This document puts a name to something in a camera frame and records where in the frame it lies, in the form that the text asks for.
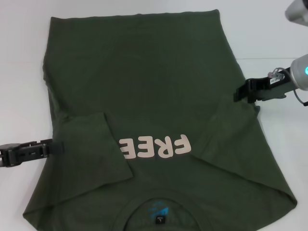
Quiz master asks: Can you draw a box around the black cable with silver plug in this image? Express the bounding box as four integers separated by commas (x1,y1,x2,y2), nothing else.
267,68,308,107

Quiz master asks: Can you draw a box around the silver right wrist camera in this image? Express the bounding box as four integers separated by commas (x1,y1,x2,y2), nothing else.
284,0,308,27

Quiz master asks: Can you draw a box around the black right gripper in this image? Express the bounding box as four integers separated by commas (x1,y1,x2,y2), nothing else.
232,68,296,104

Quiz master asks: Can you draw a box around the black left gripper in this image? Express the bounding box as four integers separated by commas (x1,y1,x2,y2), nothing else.
0,139,65,169

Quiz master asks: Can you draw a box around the dark green FREE t-shirt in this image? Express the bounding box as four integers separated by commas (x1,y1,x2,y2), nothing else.
22,9,298,231

